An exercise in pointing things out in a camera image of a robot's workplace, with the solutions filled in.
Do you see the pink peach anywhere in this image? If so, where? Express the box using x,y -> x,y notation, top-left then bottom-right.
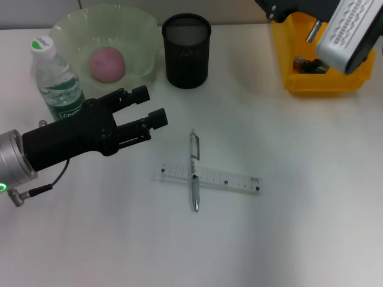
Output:
87,45 -> 126,84

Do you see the clear plastic ruler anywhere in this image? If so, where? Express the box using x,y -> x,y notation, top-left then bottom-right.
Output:
150,161 -> 263,197

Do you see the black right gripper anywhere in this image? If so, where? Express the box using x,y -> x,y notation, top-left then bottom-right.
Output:
254,0 -> 342,23

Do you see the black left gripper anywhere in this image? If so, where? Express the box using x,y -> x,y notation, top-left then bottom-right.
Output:
22,84 -> 169,173

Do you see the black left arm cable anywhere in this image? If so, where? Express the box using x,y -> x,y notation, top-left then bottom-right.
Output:
7,157 -> 72,207

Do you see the translucent green fruit plate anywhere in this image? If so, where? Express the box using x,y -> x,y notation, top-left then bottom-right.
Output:
48,4 -> 160,97

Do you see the clear green-label water bottle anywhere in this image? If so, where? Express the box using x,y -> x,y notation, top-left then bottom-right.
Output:
29,35 -> 87,122

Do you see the green plastic wrapper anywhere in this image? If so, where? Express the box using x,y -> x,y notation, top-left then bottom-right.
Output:
292,54 -> 330,74

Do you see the metal right arm cable connector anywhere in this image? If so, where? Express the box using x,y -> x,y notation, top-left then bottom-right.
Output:
305,19 -> 323,44

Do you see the white silver pen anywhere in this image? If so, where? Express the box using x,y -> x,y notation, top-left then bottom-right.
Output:
187,128 -> 201,213

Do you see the yellow plastic bin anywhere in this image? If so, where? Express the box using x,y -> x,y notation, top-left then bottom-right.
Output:
271,11 -> 378,97

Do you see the black mesh pen holder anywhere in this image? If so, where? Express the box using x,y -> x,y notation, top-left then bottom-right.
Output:
161,13 -> 212,90

